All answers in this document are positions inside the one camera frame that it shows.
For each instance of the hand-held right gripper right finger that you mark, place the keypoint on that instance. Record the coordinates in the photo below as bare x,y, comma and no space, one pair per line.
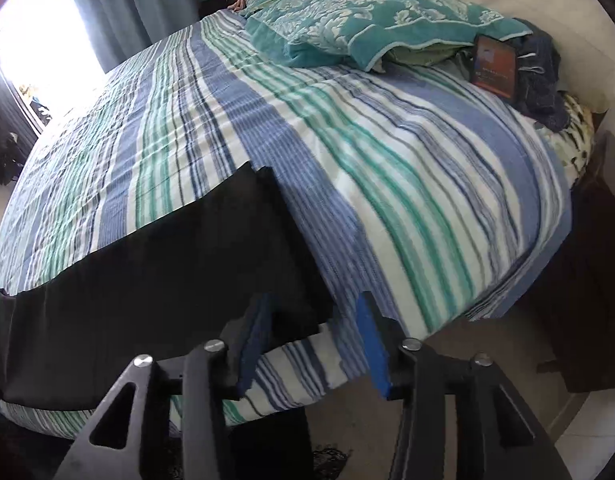
371,345

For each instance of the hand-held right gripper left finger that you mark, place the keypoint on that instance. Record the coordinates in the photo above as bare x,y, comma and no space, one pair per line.
257,332

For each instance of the black pants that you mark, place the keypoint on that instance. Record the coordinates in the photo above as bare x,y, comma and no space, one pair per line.
152,280

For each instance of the striped bed sheet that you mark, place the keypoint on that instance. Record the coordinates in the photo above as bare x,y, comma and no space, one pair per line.
307,170

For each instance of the dark wooden nightstand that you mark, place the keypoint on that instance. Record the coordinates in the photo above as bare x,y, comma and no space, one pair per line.
587,270

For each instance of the leaf print pillow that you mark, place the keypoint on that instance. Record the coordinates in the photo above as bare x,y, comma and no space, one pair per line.
577,132

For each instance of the dark red book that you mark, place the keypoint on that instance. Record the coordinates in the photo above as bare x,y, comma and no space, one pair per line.
495,66

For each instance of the dark blue denim garment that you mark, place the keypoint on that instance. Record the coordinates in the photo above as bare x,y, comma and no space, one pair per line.
540,77

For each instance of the teal floral pillow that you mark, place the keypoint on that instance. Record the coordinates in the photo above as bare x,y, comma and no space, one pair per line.
362,22

